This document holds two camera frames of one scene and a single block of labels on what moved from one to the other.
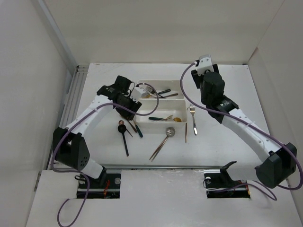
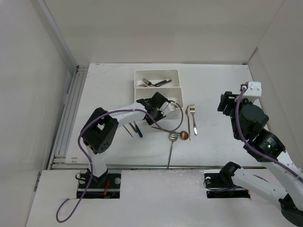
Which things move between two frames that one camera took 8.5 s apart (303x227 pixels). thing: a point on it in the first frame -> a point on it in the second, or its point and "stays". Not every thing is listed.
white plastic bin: (167, 89) -> (157, 74)
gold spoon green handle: (138, 131) stays
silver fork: (192, 108) stays
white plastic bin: (169, 113) -> (174, 94)
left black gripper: (126, 114) -> (160, 116)
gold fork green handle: (147, 96) -> (157, 84)
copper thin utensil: (186, 133) -> (187, 113)
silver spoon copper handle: (170, 132) -> (173, 137)
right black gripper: (197, 78) -> (228, 98)
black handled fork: (148, 88) -> (149, 83)
